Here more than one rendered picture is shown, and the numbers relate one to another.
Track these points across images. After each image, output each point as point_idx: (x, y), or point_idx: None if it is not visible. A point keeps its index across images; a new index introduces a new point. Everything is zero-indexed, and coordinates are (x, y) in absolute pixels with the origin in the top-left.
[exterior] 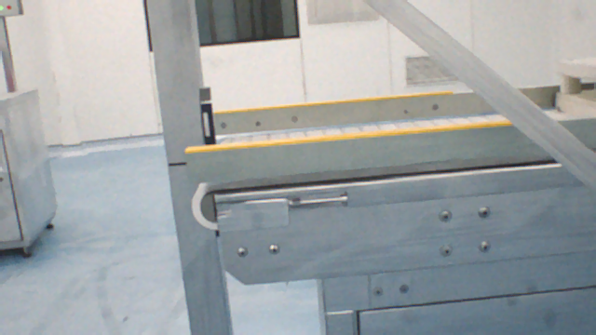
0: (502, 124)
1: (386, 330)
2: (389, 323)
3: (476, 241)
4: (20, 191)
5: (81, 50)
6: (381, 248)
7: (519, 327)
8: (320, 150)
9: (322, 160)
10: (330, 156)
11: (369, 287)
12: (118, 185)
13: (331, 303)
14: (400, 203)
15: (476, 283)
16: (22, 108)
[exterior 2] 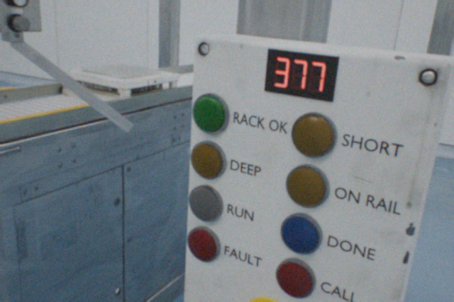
0: (78, 107)
1: (26, 212)
2: (28, 208)
3: (70, 159)
4: None
5: None
6: (34, 169)
7: (80, 196)
8: (8, 126)
9: (8, 131)
10: (12, 129)
11: (20, 191)
12: None
13: (3, 203)
14: (41, 147)
15: (64, 179)
16: None
